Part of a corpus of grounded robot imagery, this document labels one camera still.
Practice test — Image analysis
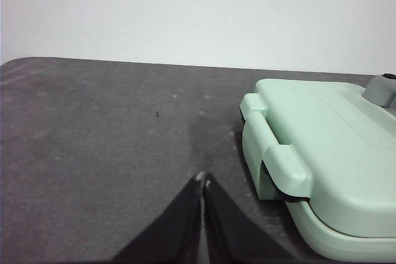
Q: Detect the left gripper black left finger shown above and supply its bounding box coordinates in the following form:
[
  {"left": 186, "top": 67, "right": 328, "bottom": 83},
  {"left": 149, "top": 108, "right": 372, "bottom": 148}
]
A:
[{"left": 113, "top": 172, "right": 204, "bottom": 264}]

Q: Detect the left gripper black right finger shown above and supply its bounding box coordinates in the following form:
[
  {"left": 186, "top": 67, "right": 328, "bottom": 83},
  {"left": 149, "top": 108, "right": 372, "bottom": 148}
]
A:
[{"left": 202, "top": 173, "right": 295, "bottom": 264}]

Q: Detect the mint green griddle lid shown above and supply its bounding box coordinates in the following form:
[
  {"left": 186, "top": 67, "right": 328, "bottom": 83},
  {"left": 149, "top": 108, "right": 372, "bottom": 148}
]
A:
[{"left": 240, "top": 78, "right": 396, "bottom": 237}]

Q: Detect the mint green breakfast maker base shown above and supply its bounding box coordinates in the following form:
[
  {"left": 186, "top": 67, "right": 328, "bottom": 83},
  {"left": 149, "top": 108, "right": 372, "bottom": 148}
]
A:
[{"left": 258, "top": 160, "right": 396, "bottom": 262}]

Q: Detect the chrome griddle lid handle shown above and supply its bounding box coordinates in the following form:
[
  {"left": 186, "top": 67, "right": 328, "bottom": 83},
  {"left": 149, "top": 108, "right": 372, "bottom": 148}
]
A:
[{"left": 362, "top": 73, "right": 396, "bottom": 109}]

